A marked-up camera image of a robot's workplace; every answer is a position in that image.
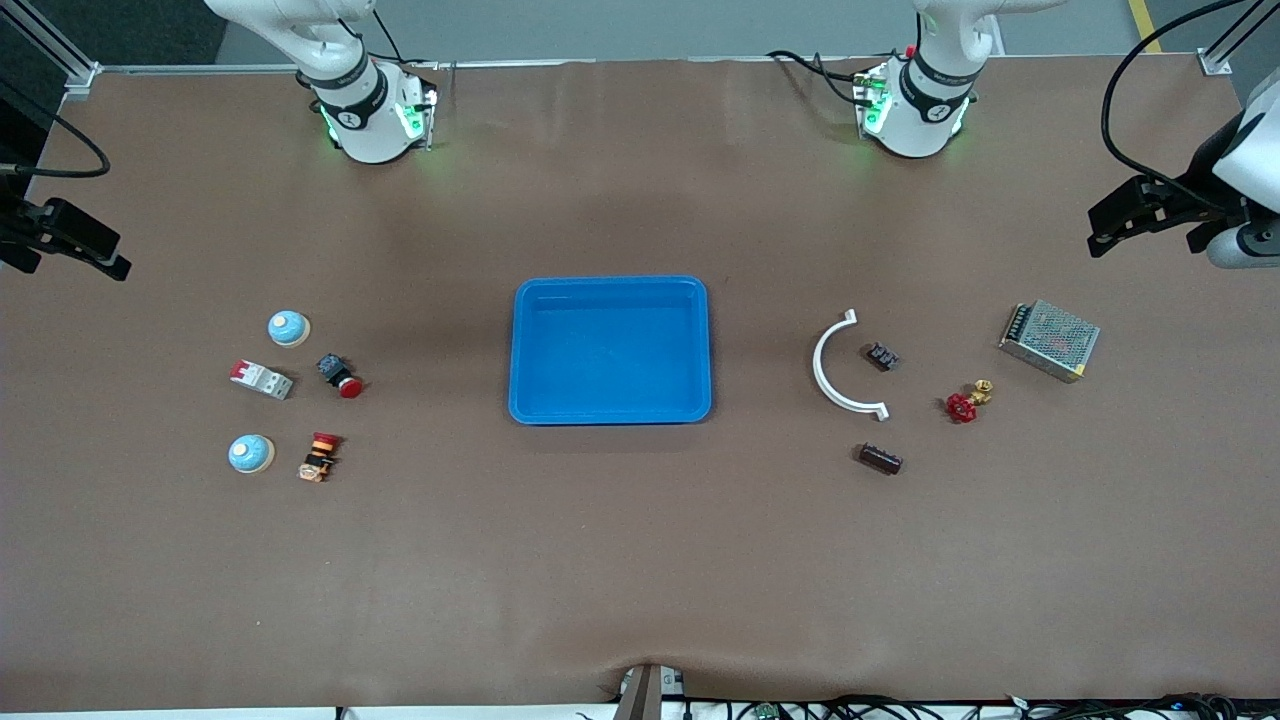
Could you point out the white red circuit breaker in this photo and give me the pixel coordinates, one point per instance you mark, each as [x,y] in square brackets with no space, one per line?
[262,380]

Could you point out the blue plastic tray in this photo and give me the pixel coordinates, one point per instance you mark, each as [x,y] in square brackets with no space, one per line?
[610,380]

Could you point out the blue desk bell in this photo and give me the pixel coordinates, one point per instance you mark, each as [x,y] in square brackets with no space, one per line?
[288,328]
[250,454]

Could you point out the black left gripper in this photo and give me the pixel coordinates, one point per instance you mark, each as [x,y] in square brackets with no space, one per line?
[1196,199]

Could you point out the red push button switch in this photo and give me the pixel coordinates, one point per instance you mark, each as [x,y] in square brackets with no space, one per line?
[348,387]

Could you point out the white curved plastic bracket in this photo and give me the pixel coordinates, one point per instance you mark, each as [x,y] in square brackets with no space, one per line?
[817,362]

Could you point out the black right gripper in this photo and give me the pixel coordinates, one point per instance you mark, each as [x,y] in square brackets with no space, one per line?
[14,232]

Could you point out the large dark electrolytic capacitor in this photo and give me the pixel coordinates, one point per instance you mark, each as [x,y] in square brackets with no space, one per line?
[880,459]

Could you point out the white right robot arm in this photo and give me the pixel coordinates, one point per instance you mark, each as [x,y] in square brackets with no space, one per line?
[370,120]

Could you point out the yellow floor tape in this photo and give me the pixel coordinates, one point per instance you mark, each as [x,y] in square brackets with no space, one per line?
[1146,25]

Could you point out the metal mesh power supply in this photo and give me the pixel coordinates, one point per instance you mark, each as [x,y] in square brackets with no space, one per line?
[1050,338]

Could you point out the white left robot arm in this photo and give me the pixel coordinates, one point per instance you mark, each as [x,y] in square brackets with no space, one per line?
[920,120]

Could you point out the aluminium table edge rail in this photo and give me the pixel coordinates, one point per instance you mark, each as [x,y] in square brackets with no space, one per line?
[600,62]

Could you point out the red orange emergency stop switch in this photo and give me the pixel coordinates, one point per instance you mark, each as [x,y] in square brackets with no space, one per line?
[320,455]

